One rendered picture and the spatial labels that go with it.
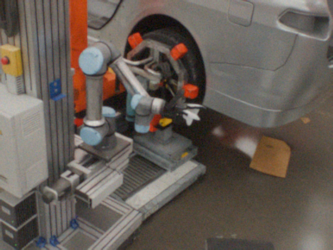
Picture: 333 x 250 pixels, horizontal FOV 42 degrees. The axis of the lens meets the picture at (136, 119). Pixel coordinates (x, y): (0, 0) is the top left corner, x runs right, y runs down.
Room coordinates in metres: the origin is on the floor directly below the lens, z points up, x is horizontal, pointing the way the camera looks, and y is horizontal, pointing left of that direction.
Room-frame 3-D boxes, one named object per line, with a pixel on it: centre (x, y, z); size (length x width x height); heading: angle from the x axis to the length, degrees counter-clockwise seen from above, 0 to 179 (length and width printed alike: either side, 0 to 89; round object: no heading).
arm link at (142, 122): (1.87, -0.04, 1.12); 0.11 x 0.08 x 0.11; 161
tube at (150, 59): (2.91, 0.03, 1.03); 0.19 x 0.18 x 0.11; 140
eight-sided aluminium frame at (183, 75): (2.94, -0.12, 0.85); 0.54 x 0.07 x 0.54; 50
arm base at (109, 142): (2.06, 0.18, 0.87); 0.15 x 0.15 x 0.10
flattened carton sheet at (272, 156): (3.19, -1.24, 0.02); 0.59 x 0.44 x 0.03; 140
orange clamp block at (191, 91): (2.74, -0.37, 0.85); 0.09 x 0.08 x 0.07; 50
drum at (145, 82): (2.88, -0.08, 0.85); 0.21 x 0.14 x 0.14; 140
